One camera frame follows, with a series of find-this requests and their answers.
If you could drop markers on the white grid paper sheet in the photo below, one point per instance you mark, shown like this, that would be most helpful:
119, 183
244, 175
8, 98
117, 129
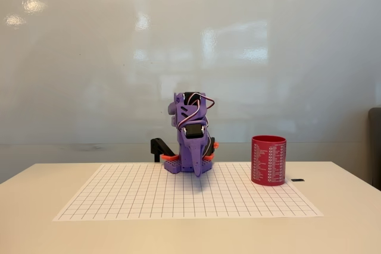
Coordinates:
184, 197

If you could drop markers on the black orange table clamp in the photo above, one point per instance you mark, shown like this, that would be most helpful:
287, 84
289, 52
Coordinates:
157, 146
213, 147

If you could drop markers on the small flat black piece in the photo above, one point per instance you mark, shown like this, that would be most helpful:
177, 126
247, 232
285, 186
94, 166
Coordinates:
297, 180

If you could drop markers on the red cup white print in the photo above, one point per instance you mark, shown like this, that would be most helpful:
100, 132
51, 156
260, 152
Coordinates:
268, 161

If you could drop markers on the purple gripper black servo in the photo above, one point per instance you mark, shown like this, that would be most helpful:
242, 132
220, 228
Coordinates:
193, 146

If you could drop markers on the purple robot arm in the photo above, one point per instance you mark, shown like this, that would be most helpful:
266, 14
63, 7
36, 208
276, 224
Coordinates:
179, 112

